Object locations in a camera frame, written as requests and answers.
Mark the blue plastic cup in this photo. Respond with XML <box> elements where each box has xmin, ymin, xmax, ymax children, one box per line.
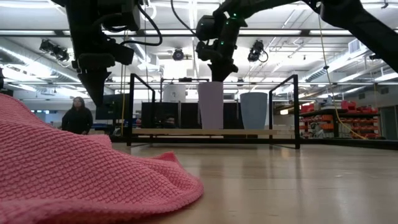
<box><xmin>239</xmin><ymin>91</ymin><xmax>268</xmax><ymax>130</ymax></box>

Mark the black partition panel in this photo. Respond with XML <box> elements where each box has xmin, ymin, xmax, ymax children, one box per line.
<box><xmin>141</xmin><ymin>101</ymin><xmax>244</xmax><ymax>130</ymax></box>

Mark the white box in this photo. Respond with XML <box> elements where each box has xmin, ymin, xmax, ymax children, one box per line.
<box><xmin>162</xmin><ymin>83</ymin><xmax>187</xmax><ymax>103</ymax></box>

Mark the black monitor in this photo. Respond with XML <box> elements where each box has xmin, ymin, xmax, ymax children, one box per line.
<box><xmin>95</xmin><ymin>93</ymin><xmax>130</xmax><ymax>121</ymax></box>

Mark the standing person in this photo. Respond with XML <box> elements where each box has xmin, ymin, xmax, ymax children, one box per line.
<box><xmin>61</xmin><ymin>96</ymin><xmax>94</xmax><ymax>135</ymax></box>

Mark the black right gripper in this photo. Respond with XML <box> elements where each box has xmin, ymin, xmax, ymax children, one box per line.
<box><xmin>195</xmin><ymin>11</ymin><xmax>249</xmax><ymax>83</ymax></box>

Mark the shelf with red bins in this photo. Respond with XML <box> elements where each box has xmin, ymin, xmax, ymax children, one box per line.
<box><xmin>298</xmin><ymin>100</ymin><xmax>381</xmax><ymax>140</ymax></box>

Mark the round black ceiling camera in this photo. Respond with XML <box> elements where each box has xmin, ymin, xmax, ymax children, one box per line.
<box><xmin>172</xmin><ymin>48</ymin><xmax>185</xmax><ymax>62</ymax></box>

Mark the lavender plastic cup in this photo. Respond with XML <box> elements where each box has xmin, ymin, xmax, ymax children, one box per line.
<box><xmin>197</xmin><ymin>81</ymin><xmax>224</xmax><ymax>130</ymax></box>

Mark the pink knitted cloth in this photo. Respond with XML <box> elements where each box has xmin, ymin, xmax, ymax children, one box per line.
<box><xmin>0</xmin><ymin>93</ymin><xmax>205</xmax><ymax>224</ymax></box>

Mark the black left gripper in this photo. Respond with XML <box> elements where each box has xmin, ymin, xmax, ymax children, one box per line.
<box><xmin>71</xmin><ymin>39</ymin><xmax>135</xmax><ymax>108</ymax></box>

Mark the yellow hanging cable with clip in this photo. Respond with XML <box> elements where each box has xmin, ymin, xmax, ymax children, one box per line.
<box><xmin>317</xmin><ymin>14</ymin><xmax>368</xmax><ymax>140</ymax></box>

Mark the black ceiling track light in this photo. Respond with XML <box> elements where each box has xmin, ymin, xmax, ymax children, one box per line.
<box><xmin>39</xmin><ymin>39</ymin><xmax>71</xmax><ymax>62</ymax></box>

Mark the black overhead camera with cable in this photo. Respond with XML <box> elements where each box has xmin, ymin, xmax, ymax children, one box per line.
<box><xmin>248</xmin><ymin>39</ymin><xmax>269</xmax><ymax>63</ymax></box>

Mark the black overhead frame bar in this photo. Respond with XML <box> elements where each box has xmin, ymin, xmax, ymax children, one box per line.
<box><xmin>0</xmin><ymin>29</ymin><xmax>398</xmax><ymax>37</ymax></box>

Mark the black metal table frame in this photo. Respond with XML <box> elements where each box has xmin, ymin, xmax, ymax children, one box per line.
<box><xmin>108</xmin><ymin>135</ymin><xmax>398</xmax><ymax>151</ymax></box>

